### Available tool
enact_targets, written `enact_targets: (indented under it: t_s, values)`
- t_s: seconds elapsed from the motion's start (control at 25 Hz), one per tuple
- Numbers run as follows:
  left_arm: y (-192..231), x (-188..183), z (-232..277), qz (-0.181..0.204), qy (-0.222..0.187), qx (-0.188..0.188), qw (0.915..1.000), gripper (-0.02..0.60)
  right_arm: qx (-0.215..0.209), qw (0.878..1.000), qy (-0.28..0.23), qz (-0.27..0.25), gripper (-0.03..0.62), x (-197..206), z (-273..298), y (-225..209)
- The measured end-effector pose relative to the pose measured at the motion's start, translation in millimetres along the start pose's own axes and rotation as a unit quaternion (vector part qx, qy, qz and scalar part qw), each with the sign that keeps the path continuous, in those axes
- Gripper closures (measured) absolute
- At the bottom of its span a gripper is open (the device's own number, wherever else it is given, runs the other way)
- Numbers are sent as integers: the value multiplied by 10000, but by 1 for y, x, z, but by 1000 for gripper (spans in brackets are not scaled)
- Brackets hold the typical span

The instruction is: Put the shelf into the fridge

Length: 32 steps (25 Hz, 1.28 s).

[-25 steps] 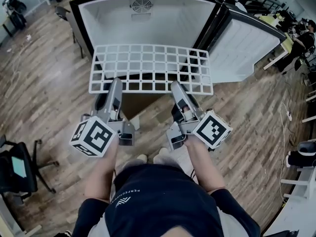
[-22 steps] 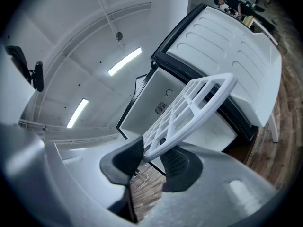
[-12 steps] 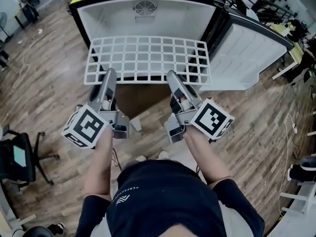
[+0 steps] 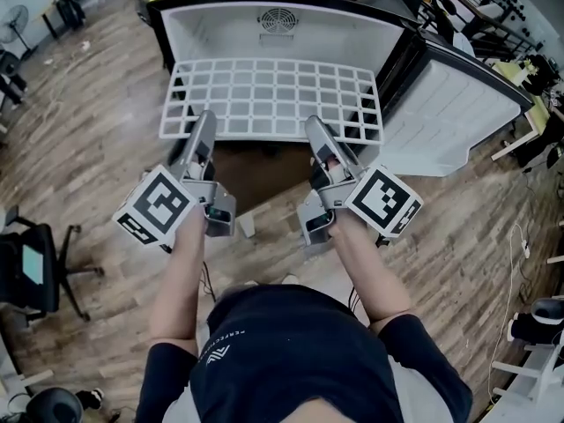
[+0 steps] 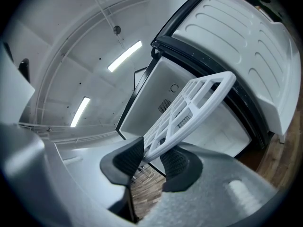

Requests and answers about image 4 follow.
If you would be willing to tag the person's white shoe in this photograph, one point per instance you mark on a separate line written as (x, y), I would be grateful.
(290, 278)

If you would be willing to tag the black mini fridge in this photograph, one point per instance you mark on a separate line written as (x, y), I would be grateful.
(220, 29)

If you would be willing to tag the person's navy shirt torso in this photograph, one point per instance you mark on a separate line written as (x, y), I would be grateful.
(291, 351)

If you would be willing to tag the white power adapter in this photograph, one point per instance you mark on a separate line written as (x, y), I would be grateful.
(526, 248)

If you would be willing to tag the person's right hand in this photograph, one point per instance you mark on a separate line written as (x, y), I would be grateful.
(337, 170)

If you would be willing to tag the black office chair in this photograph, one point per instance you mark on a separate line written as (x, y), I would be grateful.
(31, 267)

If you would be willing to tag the dark swivel chair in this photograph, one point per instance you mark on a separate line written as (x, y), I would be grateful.
(11, 77)

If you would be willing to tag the black standing fan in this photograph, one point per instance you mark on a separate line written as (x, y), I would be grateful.
(14, 22)

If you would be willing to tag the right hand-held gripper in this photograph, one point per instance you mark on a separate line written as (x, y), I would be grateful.
(381, 201)

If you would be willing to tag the small white block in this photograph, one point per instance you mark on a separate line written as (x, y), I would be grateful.
(247, 227)

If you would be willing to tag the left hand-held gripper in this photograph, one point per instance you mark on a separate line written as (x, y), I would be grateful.
(161, 201)

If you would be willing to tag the black and white shoe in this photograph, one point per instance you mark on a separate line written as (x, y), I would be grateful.
(91, 397)

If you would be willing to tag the white desk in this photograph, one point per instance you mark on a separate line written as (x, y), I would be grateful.
(535, 377)

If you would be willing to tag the yellow-green table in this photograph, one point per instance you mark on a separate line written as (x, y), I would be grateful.
(539, 113)

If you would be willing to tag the white and black robot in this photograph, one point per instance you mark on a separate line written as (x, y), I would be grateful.
(535, 324)

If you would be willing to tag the person's right forearm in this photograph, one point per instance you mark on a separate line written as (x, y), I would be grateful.
(374, 271)

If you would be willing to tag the black metal railing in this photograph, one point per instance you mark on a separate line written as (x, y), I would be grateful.
(489, 20)

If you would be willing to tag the person's left forearm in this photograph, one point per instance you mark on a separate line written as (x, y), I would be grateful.
(180, 280)

